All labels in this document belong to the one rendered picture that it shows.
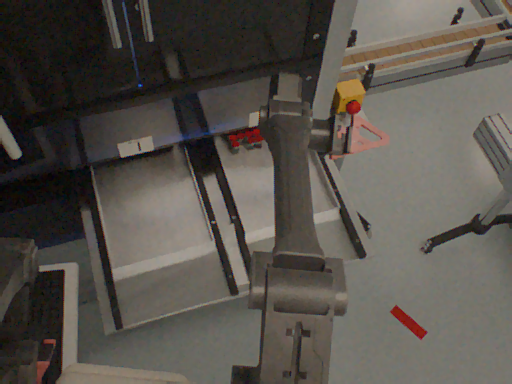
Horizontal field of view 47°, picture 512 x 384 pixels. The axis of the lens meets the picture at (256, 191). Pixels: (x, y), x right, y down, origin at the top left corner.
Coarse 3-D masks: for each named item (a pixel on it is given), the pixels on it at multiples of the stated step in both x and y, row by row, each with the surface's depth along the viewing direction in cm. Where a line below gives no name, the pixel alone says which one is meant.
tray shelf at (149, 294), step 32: (224, 224) 152; (320, 224) 153; (96, 256) 146; (192, 256) 147; (352, 256) 149; (96, 288) 142; (128, 288) 142; (160, 288) 143; (192, 288) 143; (224, 288) 143; (128, 320) 139
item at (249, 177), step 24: (216, 144) 160; (264, 144) 165; (240, 168) 160; (264, 168) 161; (312, 168) 161; (240, 192) 157; (264, 192) 157; (312, 192) 158; (240, 216) 149; (264, 216) 153
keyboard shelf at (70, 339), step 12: (60, 264) 153; (72, 264) 153; (72, 276) 151; (72, 288) 149; (72, 300) 148; (72, 312) 146; (72, 324) 145; (72, 336) 144; (72, 348) 142; (72, 360) 141
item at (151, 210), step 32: (128, 160) 160; (160, 160) 160; (96, 192) 151; (128, 192) 155; (160, 192) 155; (192, 192) 156; (128, 224) 150; (160, 224) 151; (192, 224) 151; (128, 256) 146; (160, 256) 143
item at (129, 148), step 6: (144, 138) 144; (150, 138) 144; (120, 144) 143; (126, 144) 144; (132, 144) 144; (144, 144) 146; (150, 144) 147; (120, 150) 145; (126, 150) 146; (132, 150) 146; (138, 150) 147; (144, 150) 148; (150, 150) 149
